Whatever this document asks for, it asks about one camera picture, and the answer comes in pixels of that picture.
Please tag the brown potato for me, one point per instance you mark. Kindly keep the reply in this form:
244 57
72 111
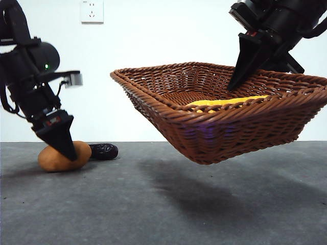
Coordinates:
51 160

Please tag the white wall socket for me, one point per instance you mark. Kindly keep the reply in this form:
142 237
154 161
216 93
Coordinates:
92 12

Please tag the purple eggplant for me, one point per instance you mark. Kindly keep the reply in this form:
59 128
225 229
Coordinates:
104 152

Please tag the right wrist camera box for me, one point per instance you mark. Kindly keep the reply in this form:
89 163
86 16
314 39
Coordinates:
242 14

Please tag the brown wicker basket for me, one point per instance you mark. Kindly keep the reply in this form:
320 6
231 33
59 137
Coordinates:
230 135

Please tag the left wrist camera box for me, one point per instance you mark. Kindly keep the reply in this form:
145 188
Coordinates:
75 79

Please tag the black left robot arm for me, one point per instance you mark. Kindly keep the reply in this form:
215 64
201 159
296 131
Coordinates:
38 58

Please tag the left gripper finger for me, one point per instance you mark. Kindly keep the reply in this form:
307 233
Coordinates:
61 137

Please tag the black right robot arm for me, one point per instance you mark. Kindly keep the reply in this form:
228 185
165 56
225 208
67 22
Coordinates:
288 18

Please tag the yellow corn cob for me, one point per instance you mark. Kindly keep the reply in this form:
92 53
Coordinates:
224 102

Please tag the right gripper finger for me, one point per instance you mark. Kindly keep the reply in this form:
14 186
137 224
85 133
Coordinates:
249 56
295 65

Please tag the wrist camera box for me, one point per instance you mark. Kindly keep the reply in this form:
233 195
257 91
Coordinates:
75 79
242 14

